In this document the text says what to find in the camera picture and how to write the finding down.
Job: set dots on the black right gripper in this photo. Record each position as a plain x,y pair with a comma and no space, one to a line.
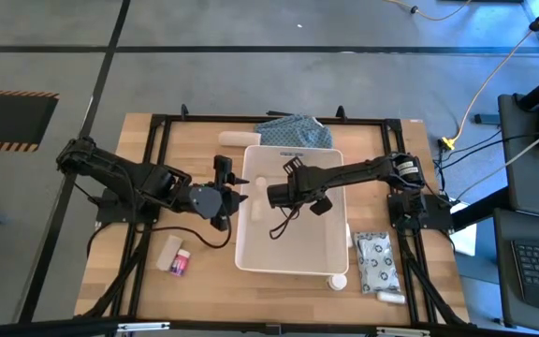
282,195

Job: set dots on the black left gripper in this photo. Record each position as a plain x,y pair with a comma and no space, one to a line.
206,201

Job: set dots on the white plastic bottle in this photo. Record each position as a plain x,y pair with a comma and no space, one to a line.
256,210

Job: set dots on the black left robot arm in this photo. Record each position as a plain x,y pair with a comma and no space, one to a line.
110,168

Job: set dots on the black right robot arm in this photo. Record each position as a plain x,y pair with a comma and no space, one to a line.
353,171

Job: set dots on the white woven plastic basket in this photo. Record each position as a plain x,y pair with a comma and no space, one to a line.
297,253

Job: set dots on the small white round item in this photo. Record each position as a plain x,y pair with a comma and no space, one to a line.
260,182

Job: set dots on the white gauze roll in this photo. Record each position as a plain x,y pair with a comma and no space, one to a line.
239,138

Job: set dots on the blue patterned cloth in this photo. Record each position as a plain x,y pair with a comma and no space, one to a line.
295,132

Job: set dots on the black clamp hook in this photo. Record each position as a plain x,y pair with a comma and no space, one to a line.
341,112
184,111

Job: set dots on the beige small cardboard box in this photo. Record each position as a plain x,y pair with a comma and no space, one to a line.
170,253

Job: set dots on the pink label small bottle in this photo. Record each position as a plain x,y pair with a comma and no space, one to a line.
180,263

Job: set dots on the small white round cap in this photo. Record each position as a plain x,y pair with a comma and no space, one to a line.
337,282

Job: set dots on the white pouch with black circles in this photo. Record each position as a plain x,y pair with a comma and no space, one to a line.
376,262

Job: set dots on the small white bandage roll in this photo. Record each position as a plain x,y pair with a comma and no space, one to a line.
391,297

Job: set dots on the white paper sheet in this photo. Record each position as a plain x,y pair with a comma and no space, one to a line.
465,238

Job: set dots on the black support beam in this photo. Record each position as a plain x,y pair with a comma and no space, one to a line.
480,208

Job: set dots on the grey floor box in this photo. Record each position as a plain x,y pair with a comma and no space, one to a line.
486,119

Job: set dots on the grey desk surface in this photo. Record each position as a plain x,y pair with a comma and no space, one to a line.
522,178

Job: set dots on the black mat with hazard stripes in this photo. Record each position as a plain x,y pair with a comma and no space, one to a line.
7,119

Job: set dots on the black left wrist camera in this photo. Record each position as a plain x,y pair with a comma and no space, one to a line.
222,165

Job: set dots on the black aluminium table frame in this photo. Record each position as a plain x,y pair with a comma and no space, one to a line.
194,118

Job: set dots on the silver metal bracket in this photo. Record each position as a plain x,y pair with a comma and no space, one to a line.
403,332
143,326

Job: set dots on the black horizontal frame bar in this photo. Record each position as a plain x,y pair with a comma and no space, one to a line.
63,327

